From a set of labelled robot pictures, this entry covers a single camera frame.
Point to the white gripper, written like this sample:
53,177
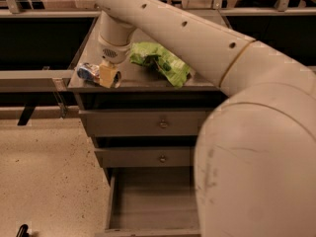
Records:
113,53

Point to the blue silver redbull can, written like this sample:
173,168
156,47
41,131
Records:
90,72

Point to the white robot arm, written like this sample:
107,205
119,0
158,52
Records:
255,159

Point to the top drawer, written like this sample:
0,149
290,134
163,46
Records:
117,123

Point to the grey drawer cabinet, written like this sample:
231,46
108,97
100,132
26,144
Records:
144,89

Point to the middle drawer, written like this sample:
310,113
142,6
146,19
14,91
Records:
145,157

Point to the open bottom drawer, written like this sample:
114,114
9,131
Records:
152,202

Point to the green chip bag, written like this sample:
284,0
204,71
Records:
155,55

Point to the black object floor corner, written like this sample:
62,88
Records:
23,231

